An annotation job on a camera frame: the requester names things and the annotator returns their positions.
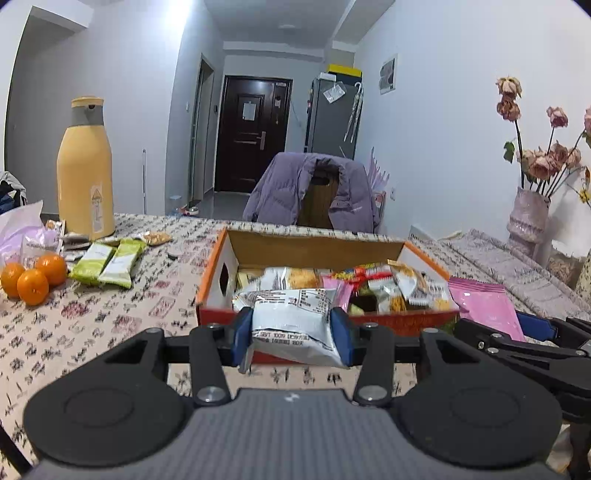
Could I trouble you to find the blue pet feeder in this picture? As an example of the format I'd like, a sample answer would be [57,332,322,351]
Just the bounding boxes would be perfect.
[168,195,201,217]

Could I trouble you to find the wooden chair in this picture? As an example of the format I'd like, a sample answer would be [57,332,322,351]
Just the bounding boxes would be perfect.
[298,171,340,229]

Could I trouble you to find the white wall heater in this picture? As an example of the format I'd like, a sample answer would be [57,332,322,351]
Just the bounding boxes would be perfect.
[409,224,462,241]

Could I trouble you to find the yellow thermos jug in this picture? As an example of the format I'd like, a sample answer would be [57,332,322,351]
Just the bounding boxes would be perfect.
[57,96,116,234]

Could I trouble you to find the dark clothes pile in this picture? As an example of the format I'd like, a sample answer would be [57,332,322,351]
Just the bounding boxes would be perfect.
[0,171,27,215]

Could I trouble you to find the pink wall decoration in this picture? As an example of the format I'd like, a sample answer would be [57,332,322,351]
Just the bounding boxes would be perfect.
[367,147,391,217]

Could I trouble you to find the dark brown door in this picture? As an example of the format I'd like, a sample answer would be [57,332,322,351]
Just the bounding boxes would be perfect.
[215,75,294,195]

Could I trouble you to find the white patterned bag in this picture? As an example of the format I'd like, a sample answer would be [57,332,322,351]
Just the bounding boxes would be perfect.
[547,240,589,283]

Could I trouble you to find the red cardboard box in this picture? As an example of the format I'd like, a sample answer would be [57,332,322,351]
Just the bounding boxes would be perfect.
[196,227,460,365]

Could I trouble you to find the dried pink roses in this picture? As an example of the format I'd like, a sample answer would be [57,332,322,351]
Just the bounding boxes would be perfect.
[496,76,591,204]

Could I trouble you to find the green edged snack packet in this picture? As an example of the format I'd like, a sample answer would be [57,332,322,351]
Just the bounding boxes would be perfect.
[236,270,264,296]

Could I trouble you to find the folded white umbrella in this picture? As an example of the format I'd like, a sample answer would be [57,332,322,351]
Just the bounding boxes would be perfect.
[344,83,364,143]

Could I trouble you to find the brown edged cookie snack packet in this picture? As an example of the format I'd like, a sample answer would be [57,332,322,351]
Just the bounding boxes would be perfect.
[388,259,432,308]

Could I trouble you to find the pile of small sachets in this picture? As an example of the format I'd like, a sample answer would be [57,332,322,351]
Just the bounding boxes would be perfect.
[44,219,90,261]

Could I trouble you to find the grey refrigerator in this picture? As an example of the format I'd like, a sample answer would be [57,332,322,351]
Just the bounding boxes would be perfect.
[305,76,363,160]

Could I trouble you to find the pink glitter vase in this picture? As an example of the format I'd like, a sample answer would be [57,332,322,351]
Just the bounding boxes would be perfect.
[507,187,551,259]

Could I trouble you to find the grey quilted cushion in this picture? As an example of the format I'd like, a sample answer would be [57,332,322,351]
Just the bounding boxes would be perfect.
[406,228,583,319]

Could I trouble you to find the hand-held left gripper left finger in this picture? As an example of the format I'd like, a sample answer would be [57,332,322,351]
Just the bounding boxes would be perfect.
[104,307,254,407]

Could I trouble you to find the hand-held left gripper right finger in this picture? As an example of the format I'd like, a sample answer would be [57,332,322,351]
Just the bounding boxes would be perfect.
[329,307,485,409]

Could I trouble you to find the wall poster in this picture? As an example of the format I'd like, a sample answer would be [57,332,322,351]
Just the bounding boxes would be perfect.
[379,54,399,95]

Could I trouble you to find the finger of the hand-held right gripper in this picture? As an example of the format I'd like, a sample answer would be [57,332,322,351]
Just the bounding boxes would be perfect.
[454,318,591,370]
[515,311,591,344]

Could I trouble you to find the white cookie snack packet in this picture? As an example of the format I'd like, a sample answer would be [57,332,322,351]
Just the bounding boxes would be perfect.
[232,288,352,374]

